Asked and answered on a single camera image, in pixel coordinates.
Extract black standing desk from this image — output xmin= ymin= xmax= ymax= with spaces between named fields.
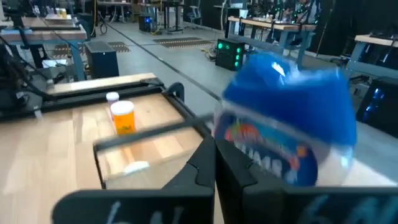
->
xmin=161 ymin=0 xmax=184 ymax=34

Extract blue-capped Tums bottle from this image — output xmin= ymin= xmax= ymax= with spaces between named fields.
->
xmin=213 ymin=51 xmax=358 ymax=187

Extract blue-lit black computer tower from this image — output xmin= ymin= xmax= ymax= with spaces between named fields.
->
xmin=356 ymin=77 xmax=398 ymax=138

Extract grey office chair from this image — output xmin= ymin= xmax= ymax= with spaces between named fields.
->
xmin=188 ymin=4 xmax=203 ymax=26

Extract orange pill bottle white cap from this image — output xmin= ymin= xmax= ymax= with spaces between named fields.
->
xmin=110 ymin=100 xmax=137 ymax=135

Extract wooden shelf black metal frame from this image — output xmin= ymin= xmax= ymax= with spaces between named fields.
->
xmin=92 ymin=113 xmax=398 ymax=190

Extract wooden table blue legs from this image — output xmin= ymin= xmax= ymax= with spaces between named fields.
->
xmin=346 ymin=33 xmax=398 ymax=80
xmin=226 ymin=15 xmax=318 ymax=68
xmin=0 ymin=17 xmax=88 ymax=82

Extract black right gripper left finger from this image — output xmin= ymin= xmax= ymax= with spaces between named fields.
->
xmin=52 ymin=136 xmax=216 ymax=224

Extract small pale pink bottle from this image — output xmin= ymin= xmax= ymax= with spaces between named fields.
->
xmin=105 ymin=91 xmax=121 ymax=121

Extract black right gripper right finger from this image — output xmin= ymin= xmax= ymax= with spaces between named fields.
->
xmin=216 ymin=139 xmax=398 ymax=224

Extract dark computer tower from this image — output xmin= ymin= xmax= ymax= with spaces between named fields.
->
xmin=83 ymin=40 xmax=120 ymax=80

